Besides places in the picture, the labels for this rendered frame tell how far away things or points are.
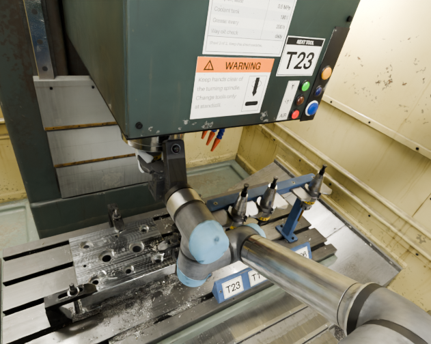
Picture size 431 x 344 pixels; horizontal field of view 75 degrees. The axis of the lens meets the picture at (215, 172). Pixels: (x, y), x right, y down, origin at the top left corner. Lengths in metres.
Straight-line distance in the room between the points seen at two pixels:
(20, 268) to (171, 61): 0.91
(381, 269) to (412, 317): 1.10
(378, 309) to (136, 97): 0.44
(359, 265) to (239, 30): 1.25
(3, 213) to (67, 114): 0.86
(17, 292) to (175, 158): 0.70
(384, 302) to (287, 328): 0.83
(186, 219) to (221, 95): 0.24
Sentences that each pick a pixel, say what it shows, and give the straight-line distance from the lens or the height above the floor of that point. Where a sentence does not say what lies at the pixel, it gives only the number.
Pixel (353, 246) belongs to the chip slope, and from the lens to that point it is 1.56.
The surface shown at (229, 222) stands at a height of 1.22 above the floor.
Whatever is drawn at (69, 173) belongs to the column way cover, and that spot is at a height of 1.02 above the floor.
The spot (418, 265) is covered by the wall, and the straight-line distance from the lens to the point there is 1.51.
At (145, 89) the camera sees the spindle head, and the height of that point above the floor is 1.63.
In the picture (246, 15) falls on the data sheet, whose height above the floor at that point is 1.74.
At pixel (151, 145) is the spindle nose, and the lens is 0.66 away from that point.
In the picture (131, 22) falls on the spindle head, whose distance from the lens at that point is 0.42.
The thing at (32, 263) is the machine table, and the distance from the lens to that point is 1.16.
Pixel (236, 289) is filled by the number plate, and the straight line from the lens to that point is 1.04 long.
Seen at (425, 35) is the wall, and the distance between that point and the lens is 1.36.
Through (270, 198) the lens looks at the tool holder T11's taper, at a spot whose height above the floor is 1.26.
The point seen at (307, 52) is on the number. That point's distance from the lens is 0.60.
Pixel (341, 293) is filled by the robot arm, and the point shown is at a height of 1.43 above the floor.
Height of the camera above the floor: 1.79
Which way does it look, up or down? 35 degrees down
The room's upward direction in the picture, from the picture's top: 12 degrees clockwise
